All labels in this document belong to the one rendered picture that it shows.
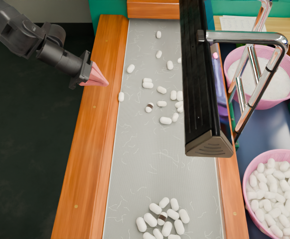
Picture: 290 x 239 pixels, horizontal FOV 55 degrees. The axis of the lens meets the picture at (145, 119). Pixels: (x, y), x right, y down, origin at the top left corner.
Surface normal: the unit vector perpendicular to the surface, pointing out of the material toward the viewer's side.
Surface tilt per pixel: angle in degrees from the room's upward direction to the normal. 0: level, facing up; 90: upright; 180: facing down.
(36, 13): 90
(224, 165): 0
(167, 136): 0
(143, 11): 90
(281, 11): 90
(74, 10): 90
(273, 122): 0
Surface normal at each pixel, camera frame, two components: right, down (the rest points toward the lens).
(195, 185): 0.00, -0.56
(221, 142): -0.04, 0.83
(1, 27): -0.20, 0.55
